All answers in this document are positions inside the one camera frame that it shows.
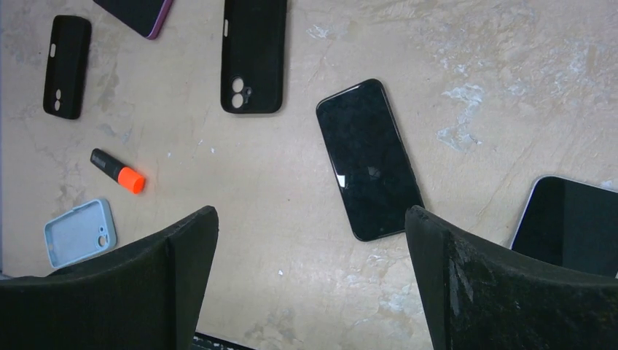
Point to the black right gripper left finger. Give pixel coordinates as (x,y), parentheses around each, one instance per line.
(145,295)

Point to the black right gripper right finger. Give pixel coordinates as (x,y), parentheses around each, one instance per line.
(480,295)

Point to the light blue phone case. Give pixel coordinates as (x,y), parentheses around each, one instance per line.
(84,232)

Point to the black phone silver frame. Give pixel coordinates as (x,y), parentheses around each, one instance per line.
(569,224)

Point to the black phone dark frame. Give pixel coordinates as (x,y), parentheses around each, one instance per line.
(372,168)

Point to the large black phone case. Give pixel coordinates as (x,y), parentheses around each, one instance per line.
(253,50)

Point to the small black phone case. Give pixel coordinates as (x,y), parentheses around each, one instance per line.
(64,84)

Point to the phone in purple case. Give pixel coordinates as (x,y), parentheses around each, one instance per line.
(145,17)

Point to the black orange highlighter marker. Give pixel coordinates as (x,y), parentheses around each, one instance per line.
(122,174)

